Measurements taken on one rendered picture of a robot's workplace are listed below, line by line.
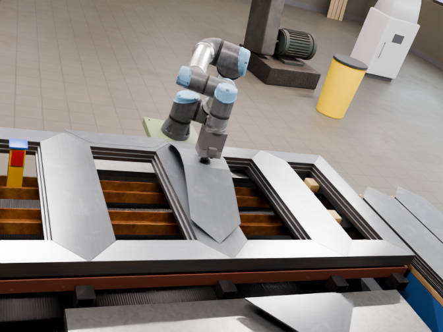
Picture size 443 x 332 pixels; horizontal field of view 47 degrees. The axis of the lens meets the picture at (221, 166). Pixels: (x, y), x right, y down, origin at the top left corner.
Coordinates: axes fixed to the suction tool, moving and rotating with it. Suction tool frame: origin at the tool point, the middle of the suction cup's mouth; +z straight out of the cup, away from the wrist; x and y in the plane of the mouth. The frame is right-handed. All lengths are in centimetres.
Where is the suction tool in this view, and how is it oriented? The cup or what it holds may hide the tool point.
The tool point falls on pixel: (204, 164)
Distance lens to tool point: 189.4
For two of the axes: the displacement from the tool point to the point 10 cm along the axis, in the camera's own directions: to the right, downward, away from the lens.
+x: -2.4, -5.2, 8.2
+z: -2.8, 8.4, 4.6
